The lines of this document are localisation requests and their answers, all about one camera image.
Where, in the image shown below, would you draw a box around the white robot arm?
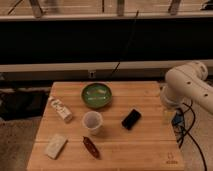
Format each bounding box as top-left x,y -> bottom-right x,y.
160,61 -> 213,115

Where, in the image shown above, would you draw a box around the green bowl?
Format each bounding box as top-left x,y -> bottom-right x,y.
81,83 -> 112,109

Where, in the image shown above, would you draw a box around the translucent plastic cup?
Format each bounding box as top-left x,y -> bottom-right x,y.
82,111 -> 103,135

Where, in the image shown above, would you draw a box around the white rectangular box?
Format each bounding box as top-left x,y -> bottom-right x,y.
48,96 -> 73,123

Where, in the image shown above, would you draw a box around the brown oblong object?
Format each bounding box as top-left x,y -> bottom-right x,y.
83,137 -> 100,159

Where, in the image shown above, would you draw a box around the beige sponge block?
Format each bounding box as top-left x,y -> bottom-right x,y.
45,134 -> 67,159

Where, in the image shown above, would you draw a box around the blue object beside table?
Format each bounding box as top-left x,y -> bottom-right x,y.
172,114 -> 183,130

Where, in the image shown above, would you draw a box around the black hanging cable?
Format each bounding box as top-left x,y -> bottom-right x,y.
108,9 -> 140,80

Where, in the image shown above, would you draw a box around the black cables beside table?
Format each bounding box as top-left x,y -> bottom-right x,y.
171,99 -> 208,171

